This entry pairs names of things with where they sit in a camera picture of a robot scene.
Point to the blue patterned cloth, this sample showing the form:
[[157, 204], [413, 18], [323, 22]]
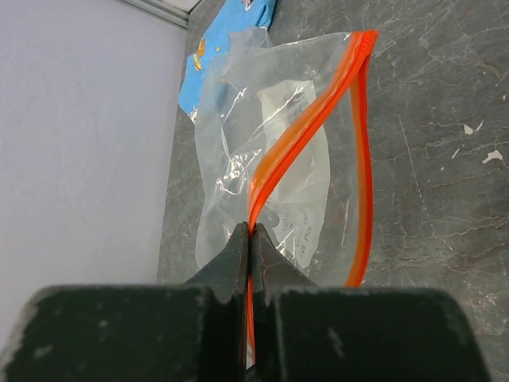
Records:
[[234, 16]]

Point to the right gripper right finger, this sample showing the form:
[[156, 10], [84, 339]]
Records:
[[306, 332]]

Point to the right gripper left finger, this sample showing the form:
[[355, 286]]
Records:
[[194, 331]]

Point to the clear zip top bag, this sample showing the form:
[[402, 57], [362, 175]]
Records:
[[263, 151]]

